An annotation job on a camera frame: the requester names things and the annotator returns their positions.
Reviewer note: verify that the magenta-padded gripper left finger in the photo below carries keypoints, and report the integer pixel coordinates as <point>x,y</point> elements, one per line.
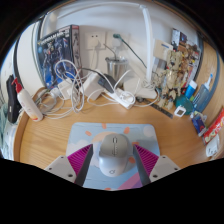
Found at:
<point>61,166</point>

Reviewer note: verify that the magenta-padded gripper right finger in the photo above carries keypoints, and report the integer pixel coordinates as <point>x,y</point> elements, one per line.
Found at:
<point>163,165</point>

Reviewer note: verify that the grey computer mouse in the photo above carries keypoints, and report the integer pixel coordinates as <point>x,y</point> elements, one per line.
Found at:
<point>115,155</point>

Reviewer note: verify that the blue cloud print mouse pad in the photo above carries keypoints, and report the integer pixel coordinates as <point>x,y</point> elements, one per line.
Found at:
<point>83,133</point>

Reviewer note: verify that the white mug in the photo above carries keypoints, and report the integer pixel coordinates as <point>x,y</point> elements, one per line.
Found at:
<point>212,146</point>

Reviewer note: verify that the blue packet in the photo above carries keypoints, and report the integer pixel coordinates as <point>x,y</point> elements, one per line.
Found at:
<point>199,124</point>

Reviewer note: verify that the small white cube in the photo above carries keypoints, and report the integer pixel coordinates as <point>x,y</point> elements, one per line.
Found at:
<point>180,111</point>

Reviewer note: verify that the red snack can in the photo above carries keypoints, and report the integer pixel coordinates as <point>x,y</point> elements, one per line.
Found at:
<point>215,128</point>

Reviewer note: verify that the white multiport charger block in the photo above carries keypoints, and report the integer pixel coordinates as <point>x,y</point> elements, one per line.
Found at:
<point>65,89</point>

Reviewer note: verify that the white power strip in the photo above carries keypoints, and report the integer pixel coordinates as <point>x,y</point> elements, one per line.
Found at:
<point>120,98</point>

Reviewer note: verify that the blue tube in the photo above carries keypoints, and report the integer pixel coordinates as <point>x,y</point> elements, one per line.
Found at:
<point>191,90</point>

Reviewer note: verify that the clear spray bottle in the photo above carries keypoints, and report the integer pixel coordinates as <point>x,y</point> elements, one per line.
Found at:
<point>202,95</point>

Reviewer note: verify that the black bag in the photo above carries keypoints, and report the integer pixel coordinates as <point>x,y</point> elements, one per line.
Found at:
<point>12,100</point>

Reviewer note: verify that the white power adapter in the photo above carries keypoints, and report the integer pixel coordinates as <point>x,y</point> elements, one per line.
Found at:
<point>91,86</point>

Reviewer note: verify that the tan robot model figure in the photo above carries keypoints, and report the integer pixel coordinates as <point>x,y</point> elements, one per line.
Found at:
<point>175,76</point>

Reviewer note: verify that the steel tumbler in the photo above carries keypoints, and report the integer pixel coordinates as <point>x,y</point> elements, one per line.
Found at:
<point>116,68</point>

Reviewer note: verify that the blue robot model kit box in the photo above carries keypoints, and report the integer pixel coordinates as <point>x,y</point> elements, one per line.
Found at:
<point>55,50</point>

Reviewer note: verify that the white wall socket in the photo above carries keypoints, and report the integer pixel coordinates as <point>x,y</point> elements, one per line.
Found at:
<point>95,40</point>

